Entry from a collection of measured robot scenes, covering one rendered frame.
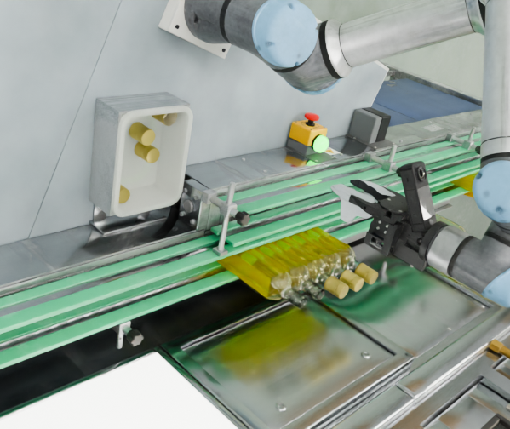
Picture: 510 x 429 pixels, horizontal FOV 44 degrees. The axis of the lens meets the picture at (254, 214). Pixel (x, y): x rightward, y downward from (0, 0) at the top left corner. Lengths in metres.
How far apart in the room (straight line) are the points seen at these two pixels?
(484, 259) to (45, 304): 0.73
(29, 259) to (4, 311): 0.14
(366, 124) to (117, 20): 0.88
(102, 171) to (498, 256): 0.74
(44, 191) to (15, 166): 0.09
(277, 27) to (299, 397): 0.71
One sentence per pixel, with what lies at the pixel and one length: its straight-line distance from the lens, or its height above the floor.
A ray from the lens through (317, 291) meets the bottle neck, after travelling 1.37.
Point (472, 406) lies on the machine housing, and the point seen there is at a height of 1.47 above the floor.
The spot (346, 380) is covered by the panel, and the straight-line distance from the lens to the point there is 1.38.
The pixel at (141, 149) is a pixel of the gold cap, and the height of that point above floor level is 0.79.
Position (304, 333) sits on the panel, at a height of 1.12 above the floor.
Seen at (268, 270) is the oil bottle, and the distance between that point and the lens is 1.36.
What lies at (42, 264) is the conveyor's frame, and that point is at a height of 0.85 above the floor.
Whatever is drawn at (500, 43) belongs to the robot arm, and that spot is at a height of 1.37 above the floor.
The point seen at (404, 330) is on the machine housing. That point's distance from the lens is 1.65.
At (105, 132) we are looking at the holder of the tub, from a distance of 1.25.
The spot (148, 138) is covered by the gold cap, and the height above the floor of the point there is 0.81.
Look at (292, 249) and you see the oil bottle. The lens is 1.46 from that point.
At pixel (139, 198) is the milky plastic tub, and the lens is 1.34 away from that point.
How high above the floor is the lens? 1.75
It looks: 35 degrees down
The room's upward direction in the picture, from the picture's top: 122 degrees clockwise
